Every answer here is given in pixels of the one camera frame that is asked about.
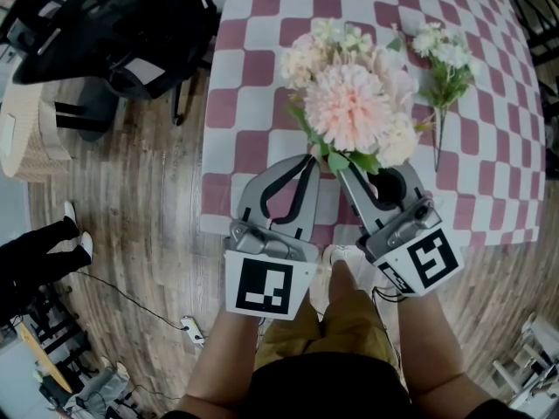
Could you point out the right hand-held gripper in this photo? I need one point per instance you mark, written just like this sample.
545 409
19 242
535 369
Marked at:
434 256

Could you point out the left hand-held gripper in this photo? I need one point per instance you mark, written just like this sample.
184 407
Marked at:
262 286

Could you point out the pink artificial flower bouquet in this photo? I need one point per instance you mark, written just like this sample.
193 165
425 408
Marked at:
349 107

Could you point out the small white flower sprig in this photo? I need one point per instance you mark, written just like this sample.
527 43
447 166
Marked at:
445 63

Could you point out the person's right forearm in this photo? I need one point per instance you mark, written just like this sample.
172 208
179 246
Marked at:
430 347

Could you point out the person's left forearm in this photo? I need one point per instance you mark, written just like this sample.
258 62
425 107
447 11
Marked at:
227 360

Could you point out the person's right white shoe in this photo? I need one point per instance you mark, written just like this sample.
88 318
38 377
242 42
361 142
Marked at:
340 255

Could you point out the person's right leg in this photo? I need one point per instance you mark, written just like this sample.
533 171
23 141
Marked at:
345 282

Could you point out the pink white checkered tablecloth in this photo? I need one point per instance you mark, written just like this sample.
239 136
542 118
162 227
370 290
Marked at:
244 81

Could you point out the person's mustard shorts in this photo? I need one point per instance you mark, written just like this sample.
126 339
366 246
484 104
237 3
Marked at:
349 325

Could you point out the white power strip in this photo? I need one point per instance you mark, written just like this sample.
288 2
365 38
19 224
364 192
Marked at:
192 329

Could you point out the person's black shirt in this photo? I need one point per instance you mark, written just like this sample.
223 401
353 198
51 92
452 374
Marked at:
332 393

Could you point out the dark grey round bin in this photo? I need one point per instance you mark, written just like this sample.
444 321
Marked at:
91 111

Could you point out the wooden topped black railing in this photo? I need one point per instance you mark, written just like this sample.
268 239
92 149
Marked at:
539 20

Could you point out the black office chair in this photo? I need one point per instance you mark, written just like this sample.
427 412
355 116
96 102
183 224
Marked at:
109 29

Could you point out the beige cloth covered table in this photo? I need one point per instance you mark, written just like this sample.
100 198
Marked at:
26 138

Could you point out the black equipment stand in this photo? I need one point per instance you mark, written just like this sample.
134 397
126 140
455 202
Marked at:
48 334

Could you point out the round yellow table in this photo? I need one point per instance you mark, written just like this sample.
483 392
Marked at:
46 358

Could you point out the white metal frame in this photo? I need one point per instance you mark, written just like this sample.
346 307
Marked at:
537 356

